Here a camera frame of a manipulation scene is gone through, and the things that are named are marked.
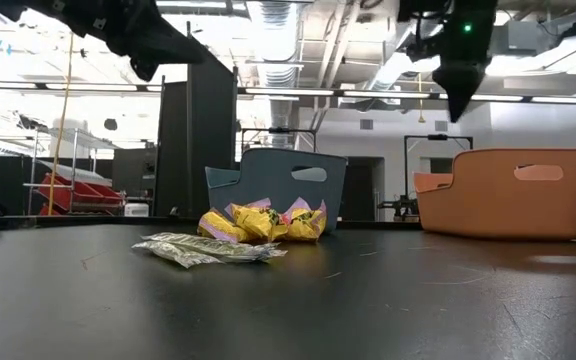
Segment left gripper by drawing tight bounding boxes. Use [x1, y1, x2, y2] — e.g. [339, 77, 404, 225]
[0, 0, 207, 84]

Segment metal shelf rack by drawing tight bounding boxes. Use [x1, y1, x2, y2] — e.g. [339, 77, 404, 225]
[21, 127, 120, 217]

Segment long ceiling light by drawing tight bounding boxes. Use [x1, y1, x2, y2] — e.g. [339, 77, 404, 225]
[342, 90, 432, 100]
[244, 88, 336, 97]
[437, 92, 576, 106]

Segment black partition panel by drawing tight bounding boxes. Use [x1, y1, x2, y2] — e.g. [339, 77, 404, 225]
[153, 20, 240, 219]

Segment blue-grey plastic bin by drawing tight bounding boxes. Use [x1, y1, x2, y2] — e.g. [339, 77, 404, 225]
[204, 147, 348, 234]

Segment yellow sour patch candy packet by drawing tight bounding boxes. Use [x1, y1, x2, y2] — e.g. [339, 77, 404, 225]
[225, 197, 290, 243]
[280, 196, 328, 244]
[196, 207, 250, 245]

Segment red storage bins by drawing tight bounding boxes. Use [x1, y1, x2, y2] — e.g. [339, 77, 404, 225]
[35, 172, 125, 218]

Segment orange plastic bin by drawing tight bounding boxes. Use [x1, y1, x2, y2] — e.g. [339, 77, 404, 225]
[412, 147, 576, 242]

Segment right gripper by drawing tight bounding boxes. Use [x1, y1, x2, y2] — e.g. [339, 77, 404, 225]
[397, 0, 500, 124]

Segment white floor box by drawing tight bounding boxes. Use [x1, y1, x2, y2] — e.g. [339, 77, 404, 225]
[123, 202, 151, 218]

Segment yellow cable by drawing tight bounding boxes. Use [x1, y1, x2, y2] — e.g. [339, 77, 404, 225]
[46, 29, 77, 217]

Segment yellow hanging pendant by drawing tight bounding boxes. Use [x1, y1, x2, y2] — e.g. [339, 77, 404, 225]
[416, 72, 427, 125]

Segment black metal frame stand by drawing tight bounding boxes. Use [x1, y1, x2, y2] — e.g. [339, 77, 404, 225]
[402, 133, 475, 221]
[240, 126, 319, 162]

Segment silver air duct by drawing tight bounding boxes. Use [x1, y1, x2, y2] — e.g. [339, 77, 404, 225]
[365, 0, 444, 109]
[256, 0, 303, 156]

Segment black cabinet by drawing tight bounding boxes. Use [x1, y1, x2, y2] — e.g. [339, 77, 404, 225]
[111, 147, 158, 200]

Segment black tripod base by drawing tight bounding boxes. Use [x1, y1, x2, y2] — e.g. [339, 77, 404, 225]
[376, 197, 421, 222]

